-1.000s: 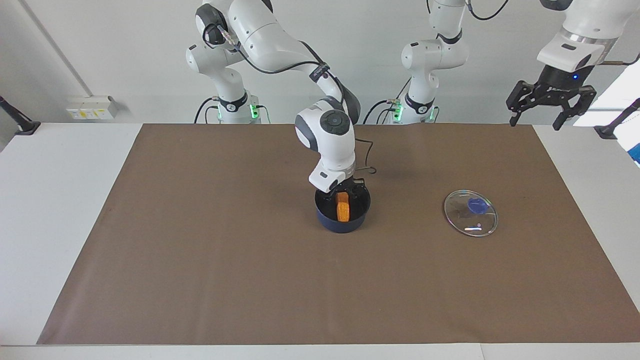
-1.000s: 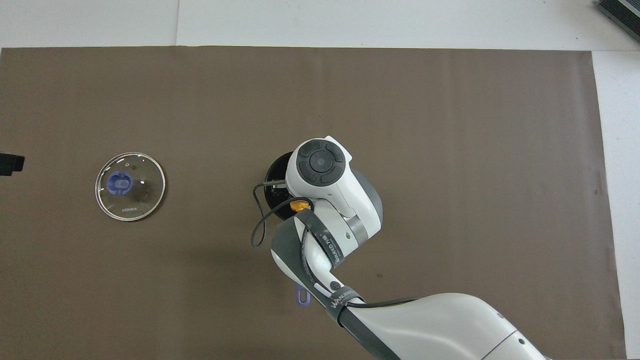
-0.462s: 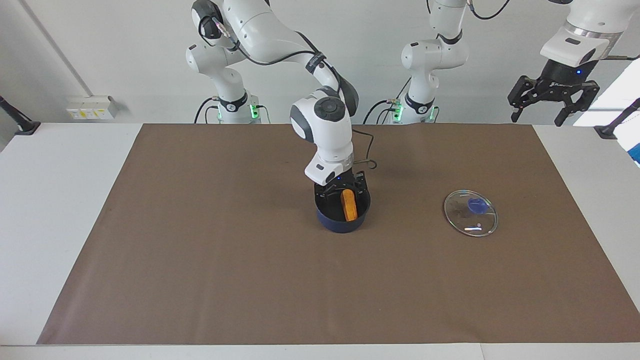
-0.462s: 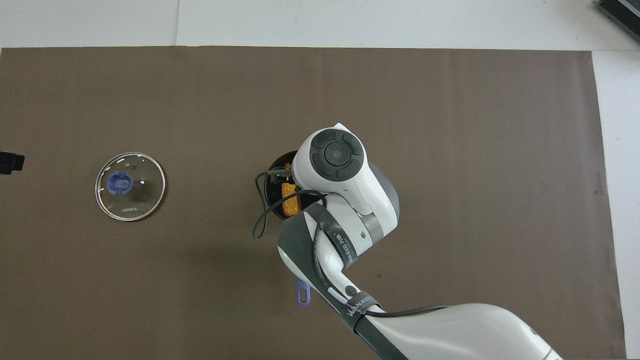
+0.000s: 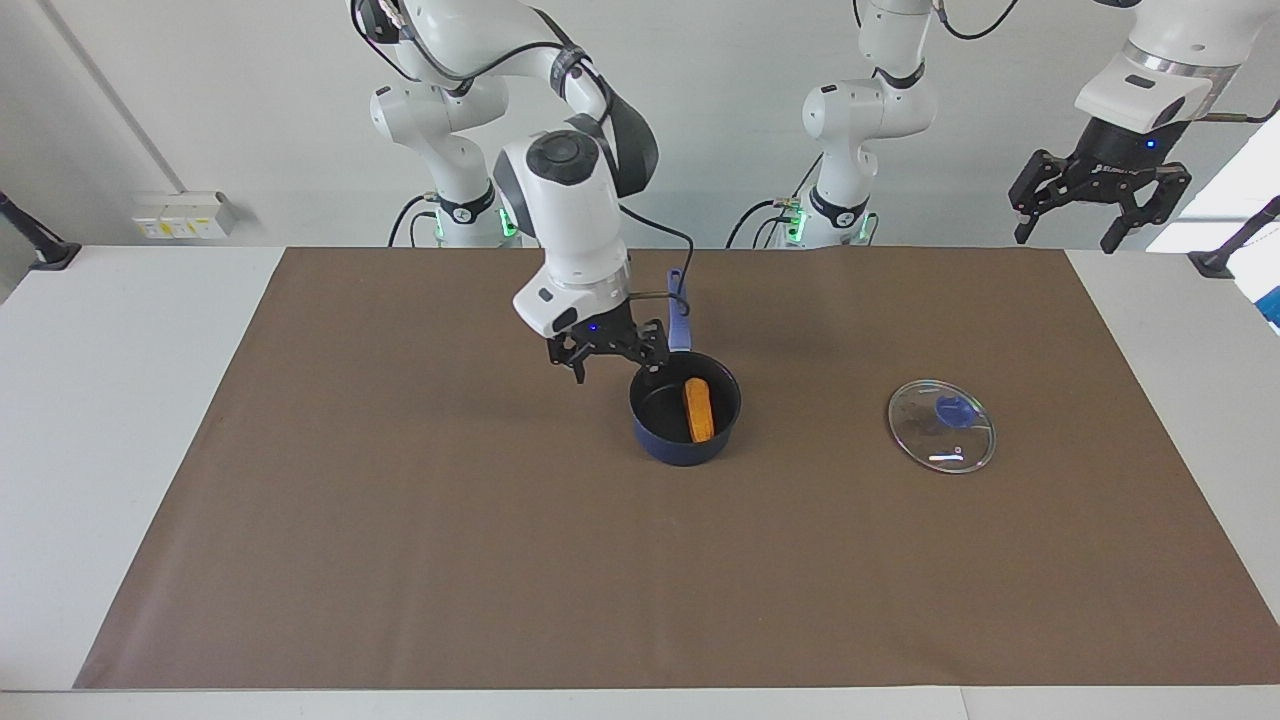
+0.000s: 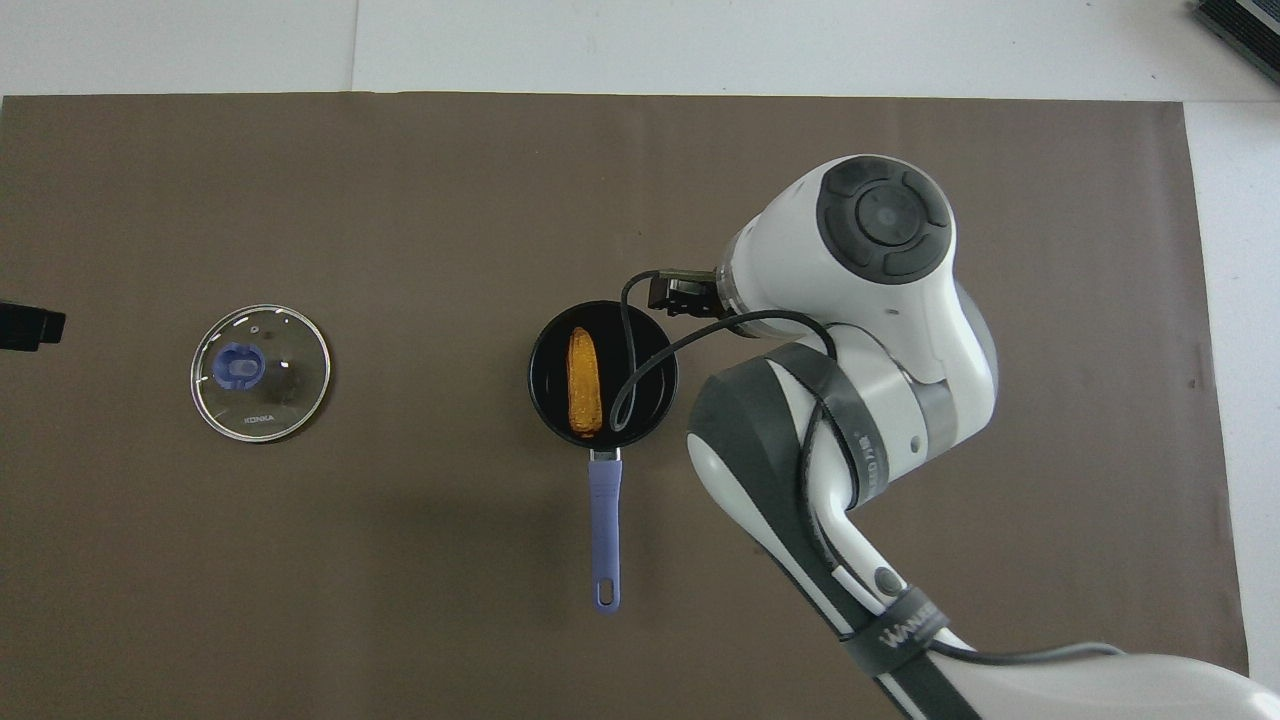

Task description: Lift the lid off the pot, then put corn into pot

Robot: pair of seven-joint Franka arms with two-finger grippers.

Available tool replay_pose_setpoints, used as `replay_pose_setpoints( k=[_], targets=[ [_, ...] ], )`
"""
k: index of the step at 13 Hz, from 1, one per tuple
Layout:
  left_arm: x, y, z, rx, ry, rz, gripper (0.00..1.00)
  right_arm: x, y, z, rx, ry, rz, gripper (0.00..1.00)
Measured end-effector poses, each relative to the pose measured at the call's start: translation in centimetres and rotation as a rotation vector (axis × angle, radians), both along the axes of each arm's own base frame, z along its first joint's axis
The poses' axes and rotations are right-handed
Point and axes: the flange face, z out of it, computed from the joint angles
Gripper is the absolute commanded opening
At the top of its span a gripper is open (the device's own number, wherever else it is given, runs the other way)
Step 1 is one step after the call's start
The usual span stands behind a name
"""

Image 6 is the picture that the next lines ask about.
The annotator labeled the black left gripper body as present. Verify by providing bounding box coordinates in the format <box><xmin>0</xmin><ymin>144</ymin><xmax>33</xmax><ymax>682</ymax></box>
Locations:
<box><xmin>0</xmin><ymin>302</ymin><xmax>67</xmax><ymax>352</ymax></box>

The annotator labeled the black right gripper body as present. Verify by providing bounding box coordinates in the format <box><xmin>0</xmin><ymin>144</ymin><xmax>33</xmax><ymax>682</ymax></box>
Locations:
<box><xmin>648</xmin><ymin>268</ymin><xmax>723</xmax><ymax>317</ymax></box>

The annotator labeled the yellow toy corn cob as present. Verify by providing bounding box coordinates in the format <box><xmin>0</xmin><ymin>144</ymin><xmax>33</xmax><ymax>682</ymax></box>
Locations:
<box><xmin>567</xmin><ymin>326</ymin><xmax>604</xmax><ymax>437</ymax></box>

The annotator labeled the glass lid purple knob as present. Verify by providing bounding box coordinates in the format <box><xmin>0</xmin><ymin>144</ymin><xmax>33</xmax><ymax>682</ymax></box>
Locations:
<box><xmin>190</xmin><ymin>304</ymin><xmax>332</xmax><ymax>443</ymax></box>

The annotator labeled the brown table mat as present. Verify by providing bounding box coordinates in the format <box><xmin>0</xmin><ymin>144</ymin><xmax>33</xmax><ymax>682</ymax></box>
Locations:
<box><xmin>0</xmin><ymin>93</ymin><xmax>1253</xmax><ymax>720</ymax></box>

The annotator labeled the dark grey ridged device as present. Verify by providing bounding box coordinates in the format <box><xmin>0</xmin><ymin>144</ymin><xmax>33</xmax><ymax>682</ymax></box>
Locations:
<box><xmin>1192</xmin><ymin>0</ymin><xmax>1280</xmax><ymax>86</ymax></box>

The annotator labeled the black pot purple handle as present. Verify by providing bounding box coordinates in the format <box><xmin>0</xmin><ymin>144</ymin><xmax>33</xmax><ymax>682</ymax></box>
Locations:
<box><xmin>528</xmin><ymin>300</ymin><xmax>680</xmax><ymax>614</ymax></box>

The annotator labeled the black velcro cable strap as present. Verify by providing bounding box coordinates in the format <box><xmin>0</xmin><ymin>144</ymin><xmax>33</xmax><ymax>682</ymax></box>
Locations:
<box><xmin>838</xmin><ymin>588</ymin><xmax>953</xmax><ymax>681</ymax></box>
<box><xmin>765</xmin><ymin>343</ymin><xmax>891</xmax><ymax>513</ymax></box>

